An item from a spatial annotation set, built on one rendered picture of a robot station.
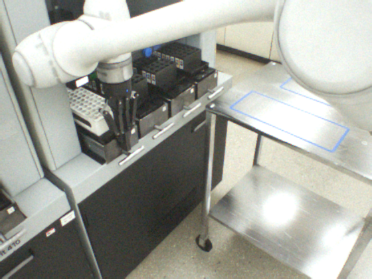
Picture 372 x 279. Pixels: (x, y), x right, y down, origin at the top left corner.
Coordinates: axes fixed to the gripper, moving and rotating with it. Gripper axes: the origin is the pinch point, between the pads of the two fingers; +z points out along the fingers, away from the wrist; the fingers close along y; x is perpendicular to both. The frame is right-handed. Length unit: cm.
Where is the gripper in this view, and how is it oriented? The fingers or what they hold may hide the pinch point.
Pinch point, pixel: (124, 139)
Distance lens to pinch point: 96.9
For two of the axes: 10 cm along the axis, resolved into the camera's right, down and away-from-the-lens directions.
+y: -6.2, 4.9, -6.2
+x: 7.9, 3.8, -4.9
